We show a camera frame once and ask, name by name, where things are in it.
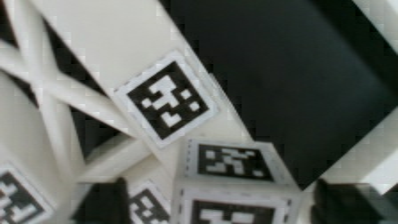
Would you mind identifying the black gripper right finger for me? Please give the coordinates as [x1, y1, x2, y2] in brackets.
[310, 179, 398, 224]

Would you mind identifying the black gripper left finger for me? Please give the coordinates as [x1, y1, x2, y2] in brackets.
[72, 178, 132, 224]

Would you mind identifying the white chair leg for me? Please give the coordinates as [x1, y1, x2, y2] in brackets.
[171, 139, 303, 224]

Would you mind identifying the white chair backrest part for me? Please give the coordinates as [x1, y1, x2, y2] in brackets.
[0, 0, 257, 224]

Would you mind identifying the white U-shaped obstacle fence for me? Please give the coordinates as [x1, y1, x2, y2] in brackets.
[308, 0, 398, 190]

